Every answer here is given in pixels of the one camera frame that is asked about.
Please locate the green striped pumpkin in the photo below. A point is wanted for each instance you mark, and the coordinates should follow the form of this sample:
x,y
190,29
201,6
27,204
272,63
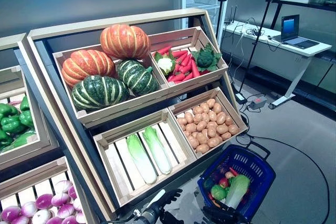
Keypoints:
x,y
98,93
137,77

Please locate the white desk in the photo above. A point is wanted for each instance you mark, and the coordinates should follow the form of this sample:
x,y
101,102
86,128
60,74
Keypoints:
x,y
288,51

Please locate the brown potato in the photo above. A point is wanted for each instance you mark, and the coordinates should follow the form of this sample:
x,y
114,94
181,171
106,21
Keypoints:
x,y
202,126
198,110
202,148
193,142
229,120
222,128
233,129
221,118
205,117
201,138
217,107
182,121
211,103
225,136
211,132
213,142
212,116
191,128
204,107
188,117
198,118

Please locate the wooden vegetable display stand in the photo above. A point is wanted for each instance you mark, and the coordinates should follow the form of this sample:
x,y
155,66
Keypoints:
x,y
78,134

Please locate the white cauliflower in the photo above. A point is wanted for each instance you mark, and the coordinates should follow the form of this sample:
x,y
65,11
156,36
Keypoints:
x,y
166,64

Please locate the red chilli pepper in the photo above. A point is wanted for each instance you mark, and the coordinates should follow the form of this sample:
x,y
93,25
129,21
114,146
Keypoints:
x,y
234,171

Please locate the green broccoli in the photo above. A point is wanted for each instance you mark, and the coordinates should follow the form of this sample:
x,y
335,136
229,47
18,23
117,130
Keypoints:
x,y
205,57

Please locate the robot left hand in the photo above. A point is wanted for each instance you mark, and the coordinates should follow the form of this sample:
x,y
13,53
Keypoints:
x,y
157,199

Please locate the wooden display stand with peppers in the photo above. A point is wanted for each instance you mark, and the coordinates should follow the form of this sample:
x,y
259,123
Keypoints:
x,y
44,134

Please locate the black wall shelf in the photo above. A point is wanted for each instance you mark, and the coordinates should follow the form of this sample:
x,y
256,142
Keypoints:
x,y
304,4

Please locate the purple onion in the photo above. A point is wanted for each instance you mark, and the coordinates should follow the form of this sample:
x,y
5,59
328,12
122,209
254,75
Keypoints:
x,y
80,217
44,201
10,213
60,199
72,192
41,216
77,204
69,220
63,186
29,208
19,220
54,221
65,210

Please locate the red apple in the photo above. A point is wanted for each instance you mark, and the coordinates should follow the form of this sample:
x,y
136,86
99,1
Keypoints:
x,y
224,182

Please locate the red carrot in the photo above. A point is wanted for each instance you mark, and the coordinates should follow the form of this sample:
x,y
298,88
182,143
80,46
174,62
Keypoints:
x,y
180,53
177,77
195,68
164,50
187,76
186,60

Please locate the wooden crate with onions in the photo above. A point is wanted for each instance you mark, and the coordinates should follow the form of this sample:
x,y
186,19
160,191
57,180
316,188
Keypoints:
x,y
34,175

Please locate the napa cabbage in basket size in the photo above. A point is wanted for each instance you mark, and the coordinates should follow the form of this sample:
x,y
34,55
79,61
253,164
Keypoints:
x,y
236,190

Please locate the tall black tripod stand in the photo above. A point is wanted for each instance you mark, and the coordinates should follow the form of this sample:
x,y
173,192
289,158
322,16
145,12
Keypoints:
x,y
258,31

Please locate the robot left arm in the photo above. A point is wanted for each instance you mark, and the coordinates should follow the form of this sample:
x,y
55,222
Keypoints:
x,y
145,216

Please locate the potato in basket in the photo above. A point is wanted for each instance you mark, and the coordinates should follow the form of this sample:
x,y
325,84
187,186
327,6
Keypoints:
x,y
229,175

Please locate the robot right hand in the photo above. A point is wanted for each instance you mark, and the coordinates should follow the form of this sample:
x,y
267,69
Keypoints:
x,y
220,212

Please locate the orange pumpkin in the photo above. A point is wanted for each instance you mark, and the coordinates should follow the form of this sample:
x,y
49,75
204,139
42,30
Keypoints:
x,y
86,64
123,41

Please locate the open laptop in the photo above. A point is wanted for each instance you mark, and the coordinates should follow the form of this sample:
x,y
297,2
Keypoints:
x,y
291,27

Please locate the blue plastic shopping basket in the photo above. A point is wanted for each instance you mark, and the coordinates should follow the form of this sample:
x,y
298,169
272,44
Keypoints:
x,y
252,165

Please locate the black router with antennas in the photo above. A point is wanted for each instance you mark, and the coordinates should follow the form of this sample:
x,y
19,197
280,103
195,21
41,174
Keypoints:
x,y
229,21

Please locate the black power adapter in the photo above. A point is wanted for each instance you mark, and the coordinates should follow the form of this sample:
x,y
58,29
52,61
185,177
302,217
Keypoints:
x,y
240,98

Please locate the grey box with red button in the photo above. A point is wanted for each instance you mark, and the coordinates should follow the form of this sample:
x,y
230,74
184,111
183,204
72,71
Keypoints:
x,y
258,102

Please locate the green bell pepper small round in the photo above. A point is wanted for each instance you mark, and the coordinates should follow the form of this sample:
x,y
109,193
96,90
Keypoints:
x,y
218,192

